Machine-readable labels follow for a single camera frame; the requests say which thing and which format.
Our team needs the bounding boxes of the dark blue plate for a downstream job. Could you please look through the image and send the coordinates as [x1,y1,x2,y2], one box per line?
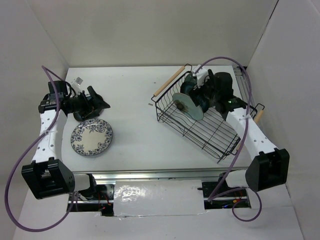
[180,82,197,95]

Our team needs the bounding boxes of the wooden rack handle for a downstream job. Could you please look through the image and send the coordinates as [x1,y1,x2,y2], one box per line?
[153,66,186,97]
[236,109,264,152]

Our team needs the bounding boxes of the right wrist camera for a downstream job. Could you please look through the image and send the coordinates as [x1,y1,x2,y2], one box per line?
[192,64,208,88]

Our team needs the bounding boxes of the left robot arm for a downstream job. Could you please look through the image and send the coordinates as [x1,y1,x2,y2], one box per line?
[21,77,113,200]

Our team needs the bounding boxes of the wooden rack handle near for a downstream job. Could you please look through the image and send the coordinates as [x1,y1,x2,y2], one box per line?
[236,109,264,152]

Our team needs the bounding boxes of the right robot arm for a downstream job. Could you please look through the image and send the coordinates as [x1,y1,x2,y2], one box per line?
[188,70,290,196]

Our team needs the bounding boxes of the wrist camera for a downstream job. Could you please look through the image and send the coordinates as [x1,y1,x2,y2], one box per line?
[70,77,83,93]
[192,64,208,88]

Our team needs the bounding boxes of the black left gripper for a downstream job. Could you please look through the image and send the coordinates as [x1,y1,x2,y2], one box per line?
[68,85,110,121]

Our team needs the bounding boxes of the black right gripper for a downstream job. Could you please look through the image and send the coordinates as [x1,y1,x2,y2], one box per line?
[186,72,220,106]

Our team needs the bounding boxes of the large grey-blue plate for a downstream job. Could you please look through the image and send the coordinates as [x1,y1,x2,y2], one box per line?
[184,72,198,85]

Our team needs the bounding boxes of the aluminium table rail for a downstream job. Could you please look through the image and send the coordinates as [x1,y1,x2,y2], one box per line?
[72,167,247,181]

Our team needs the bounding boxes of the white foil cover panel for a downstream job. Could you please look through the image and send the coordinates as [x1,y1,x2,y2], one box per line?
[113,180,205,217]

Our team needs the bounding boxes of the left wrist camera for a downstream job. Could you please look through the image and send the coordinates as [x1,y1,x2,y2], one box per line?
[70,77,83,93]

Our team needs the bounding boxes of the blue floral white plate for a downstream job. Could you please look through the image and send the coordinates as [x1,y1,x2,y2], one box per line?
[70,118,114,157]

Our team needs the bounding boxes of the black wire dish rack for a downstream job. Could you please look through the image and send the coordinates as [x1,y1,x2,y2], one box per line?
[150,71,260,165]

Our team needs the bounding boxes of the aluminium frame right side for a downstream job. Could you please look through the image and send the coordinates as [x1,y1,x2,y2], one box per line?
[233,66,249,102]

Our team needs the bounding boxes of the wooden rack handle far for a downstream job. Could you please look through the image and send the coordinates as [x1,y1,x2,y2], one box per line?
[153,66,186,97]

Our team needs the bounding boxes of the light teal flower plate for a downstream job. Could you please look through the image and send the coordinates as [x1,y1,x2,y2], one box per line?
[172,93,204,121]

